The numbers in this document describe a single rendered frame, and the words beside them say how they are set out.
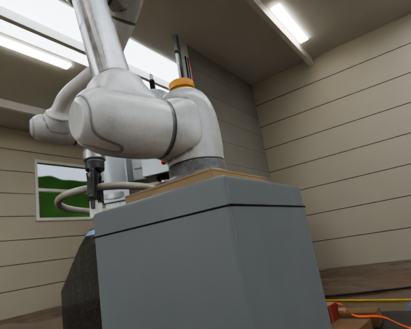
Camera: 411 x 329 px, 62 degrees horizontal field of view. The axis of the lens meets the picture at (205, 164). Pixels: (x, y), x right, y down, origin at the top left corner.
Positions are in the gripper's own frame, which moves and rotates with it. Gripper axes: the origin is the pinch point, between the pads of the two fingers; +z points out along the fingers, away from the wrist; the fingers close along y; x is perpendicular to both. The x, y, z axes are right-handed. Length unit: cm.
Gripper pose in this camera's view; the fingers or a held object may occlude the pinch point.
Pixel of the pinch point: (96, 211)
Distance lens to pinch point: 139.7
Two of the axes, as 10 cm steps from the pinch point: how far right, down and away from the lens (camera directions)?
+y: 0.6, 3.0, 9.5
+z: 1.3, 9.4, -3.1
